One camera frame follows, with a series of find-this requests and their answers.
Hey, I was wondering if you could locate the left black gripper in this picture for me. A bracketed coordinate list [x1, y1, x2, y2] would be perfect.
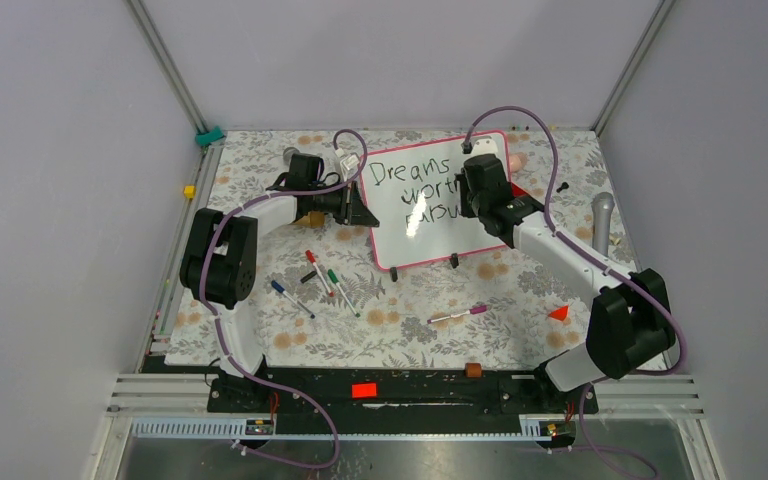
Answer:
[309, 181, 378, 229]

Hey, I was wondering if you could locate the pink framed whiteboard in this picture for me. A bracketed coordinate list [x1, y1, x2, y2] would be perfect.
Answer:
[360, 136, 503, 271]

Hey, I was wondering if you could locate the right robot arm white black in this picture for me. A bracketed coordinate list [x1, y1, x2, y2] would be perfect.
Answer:
[456, 154, 681, 412]

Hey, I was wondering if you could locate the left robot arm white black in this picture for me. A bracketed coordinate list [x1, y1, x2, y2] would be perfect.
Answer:
[179, 147, 380, 411]

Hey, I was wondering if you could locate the pink toy microphone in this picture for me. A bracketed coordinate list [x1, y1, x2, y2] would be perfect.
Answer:
[508, 152, 528, 172]

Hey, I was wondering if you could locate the red capped marker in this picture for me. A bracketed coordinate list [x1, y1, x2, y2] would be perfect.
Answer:
[305, 250, 335, 298]

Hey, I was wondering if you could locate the green capped marker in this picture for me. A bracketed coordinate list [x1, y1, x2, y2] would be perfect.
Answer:
[327, 269, 360, 318]

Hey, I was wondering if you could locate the black marker cap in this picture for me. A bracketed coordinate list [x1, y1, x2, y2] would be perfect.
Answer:
[300, 271, 317, 284]

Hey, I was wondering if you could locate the purple glitter microphone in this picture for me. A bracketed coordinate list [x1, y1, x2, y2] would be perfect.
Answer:
[282, 147, 299, 164]

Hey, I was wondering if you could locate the floral patterned table mat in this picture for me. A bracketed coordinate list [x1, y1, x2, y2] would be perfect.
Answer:
[164, 131, 613, 369]

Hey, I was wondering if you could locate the blue capped marker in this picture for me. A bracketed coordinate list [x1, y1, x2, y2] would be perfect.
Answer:
[270, 280, 316, 319]

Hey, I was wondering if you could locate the silver grey microphone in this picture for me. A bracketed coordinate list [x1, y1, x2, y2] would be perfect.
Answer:
[591, 192, 615, 256]

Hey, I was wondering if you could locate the pink capped marker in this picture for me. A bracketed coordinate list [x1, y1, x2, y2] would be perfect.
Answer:
[427, 305, 488, 324]

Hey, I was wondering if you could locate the small red cone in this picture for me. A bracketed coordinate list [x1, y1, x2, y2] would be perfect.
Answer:
[548, 305, 569, 322]

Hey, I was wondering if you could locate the red tape label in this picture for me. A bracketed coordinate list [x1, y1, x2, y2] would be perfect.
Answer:
[350, 382, 378, 399]

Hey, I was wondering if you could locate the small brown block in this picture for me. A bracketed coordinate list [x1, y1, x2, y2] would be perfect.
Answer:
[464, 362, 483, 378]

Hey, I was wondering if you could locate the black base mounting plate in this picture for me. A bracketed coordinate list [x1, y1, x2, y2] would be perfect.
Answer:
[207, 366, 599, 435]

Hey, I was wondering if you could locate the red rectangular frame block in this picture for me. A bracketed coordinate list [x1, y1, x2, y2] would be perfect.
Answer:
[510, 183, 529, 197]

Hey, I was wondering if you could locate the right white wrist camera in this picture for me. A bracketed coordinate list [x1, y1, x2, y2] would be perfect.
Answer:
[468, 136, 499, 157]

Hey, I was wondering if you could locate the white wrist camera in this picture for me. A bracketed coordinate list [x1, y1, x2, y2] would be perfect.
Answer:
[468, 136, 499, 157]
[334, 148, 361, 182]

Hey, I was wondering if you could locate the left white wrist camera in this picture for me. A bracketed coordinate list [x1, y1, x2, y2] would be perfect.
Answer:
[334, 148, 361, 182]

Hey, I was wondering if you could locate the teal corner bracket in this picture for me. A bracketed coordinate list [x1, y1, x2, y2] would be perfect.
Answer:
[195, 126, 225, 148]

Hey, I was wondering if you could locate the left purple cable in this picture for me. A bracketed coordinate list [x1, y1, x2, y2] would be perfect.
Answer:
[197, 129, 369, 472]

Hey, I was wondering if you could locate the aluminium slotted rail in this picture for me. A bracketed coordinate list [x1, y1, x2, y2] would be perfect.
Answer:
[130, 415, 567, 443]

